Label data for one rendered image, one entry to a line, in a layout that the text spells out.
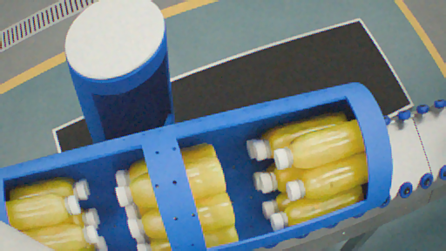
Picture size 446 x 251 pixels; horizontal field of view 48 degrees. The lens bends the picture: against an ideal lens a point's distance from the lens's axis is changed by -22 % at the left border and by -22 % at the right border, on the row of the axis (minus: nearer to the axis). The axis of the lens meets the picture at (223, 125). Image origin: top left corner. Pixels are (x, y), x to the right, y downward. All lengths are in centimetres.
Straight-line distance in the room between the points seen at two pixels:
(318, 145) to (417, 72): 174
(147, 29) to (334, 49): 125
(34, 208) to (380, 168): 71
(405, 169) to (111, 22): 86
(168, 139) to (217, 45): 161
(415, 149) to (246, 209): 49
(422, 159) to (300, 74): 109
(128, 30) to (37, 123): 124
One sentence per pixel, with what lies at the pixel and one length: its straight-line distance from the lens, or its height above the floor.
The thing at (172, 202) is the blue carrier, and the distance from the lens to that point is 107.
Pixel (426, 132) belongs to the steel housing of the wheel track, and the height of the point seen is 93.
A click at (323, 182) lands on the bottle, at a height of 114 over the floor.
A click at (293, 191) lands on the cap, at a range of 119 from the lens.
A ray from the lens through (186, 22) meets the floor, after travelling 280.
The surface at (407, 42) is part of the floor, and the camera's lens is 295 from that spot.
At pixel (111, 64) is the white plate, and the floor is 104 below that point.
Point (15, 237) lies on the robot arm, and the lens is 50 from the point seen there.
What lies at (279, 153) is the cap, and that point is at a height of 117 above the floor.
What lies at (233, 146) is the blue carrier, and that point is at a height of 102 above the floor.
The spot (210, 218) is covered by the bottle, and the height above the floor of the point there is 114.
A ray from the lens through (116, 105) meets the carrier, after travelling 207.
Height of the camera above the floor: 223
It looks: 63 degrees down
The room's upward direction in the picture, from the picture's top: 1 degrees clockwise
